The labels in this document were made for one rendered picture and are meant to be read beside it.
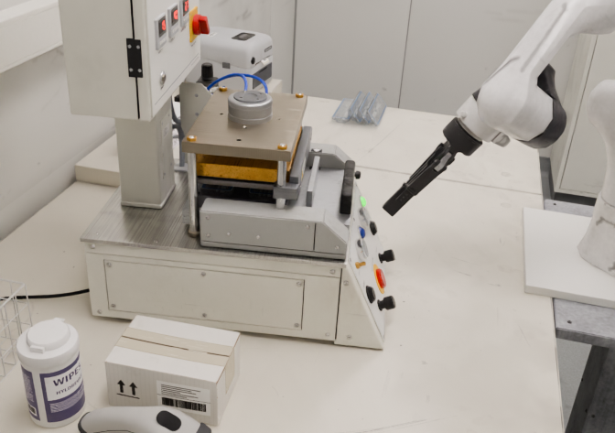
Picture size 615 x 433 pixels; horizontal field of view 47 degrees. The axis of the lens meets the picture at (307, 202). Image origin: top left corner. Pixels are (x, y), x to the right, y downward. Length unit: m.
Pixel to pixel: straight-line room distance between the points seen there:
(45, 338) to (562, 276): 1.02
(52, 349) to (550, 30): 0.92
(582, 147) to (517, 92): 2.26
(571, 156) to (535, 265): 1.92
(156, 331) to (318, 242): 0.30
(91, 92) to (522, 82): 0.69
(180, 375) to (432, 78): 2.89
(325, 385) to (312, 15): 2.81
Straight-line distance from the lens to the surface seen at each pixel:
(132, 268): 1.27
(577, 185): 3.53
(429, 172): 1.37
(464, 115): 1.34
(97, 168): 1.82
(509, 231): 1.73
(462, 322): 1.39
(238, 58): 2.24
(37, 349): 1.09
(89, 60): 1.13
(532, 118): 1.24
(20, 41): 1.57
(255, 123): 1.23
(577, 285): 1.55
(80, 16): 1.12
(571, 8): 1.26
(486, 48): 3.72
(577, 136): 3.43
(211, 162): 1.21
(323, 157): 1.40
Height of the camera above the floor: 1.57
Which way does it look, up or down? 28 degrees down
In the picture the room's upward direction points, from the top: 3 degrees clockwise
